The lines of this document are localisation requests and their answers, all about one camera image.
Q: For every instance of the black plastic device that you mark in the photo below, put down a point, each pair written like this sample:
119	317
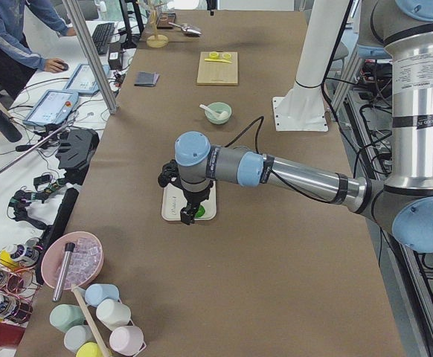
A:
75	152

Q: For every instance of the yellow cup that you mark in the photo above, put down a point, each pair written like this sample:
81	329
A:
89	349

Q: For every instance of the cream rabbit tray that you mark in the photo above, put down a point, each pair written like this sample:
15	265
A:
174	201

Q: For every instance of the bamboo cutting board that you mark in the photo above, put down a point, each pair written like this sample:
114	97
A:
216	73

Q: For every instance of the green lime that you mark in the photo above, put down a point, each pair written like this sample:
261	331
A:
201	212

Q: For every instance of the white ceramic spoon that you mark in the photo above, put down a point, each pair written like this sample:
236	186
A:
210	110

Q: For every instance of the near teach pendant tablet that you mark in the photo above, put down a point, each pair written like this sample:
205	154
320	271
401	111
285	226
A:
53	107

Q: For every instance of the grey cup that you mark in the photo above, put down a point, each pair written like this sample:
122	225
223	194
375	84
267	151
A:
77	336

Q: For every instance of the black keyboard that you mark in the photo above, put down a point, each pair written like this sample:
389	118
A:
101	37

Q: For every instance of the white cup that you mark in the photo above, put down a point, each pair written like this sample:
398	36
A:
113	314

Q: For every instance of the metal scoop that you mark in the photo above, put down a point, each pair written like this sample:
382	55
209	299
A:
187	29

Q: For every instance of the pink cup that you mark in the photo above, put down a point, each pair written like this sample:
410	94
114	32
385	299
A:
127	340

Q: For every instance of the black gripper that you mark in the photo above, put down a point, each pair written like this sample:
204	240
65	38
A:
193	196
211	13

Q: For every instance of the pink bowl with ice cubes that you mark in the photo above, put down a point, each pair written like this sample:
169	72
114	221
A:
86	260

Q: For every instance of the metal tube with black cap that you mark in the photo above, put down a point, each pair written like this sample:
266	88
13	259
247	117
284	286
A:
69	249

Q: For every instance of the teach pendant tablet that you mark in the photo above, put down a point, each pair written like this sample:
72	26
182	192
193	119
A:
53	107
82	80

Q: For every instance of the wooden mug tree stand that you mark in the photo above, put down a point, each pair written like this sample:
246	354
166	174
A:
155	39

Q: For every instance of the black water bottle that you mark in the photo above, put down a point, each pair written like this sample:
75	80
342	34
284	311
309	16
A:
9	131

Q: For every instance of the far teach pendant tablet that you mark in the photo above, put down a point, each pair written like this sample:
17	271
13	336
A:
82	80

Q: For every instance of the person hand on mouse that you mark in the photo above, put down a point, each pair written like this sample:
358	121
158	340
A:
53	65

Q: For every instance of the wooden stick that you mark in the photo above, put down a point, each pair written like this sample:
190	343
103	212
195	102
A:
95	332

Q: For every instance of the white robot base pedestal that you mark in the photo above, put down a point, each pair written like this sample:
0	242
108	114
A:
302	108

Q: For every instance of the mint green cup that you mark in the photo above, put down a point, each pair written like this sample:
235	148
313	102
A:
65	316

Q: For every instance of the person in blue shirt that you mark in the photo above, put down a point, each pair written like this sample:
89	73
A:
18	63

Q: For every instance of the dark wooden tray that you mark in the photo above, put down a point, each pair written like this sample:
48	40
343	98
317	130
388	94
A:
166	20

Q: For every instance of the light blue cup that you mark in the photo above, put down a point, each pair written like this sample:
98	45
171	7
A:
98	292

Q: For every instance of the yellow plastic knife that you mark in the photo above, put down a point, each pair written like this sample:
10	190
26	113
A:
217	60

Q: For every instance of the grey folded cloth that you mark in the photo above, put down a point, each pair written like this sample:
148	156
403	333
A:
146	79

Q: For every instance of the mint green bowl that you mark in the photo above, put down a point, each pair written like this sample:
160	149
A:
219	107

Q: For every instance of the lemon slice near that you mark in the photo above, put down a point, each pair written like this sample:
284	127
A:
213	54

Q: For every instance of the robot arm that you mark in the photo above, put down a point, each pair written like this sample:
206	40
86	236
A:
402	204

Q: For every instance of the aluminium frame post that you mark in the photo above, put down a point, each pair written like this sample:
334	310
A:
78	21

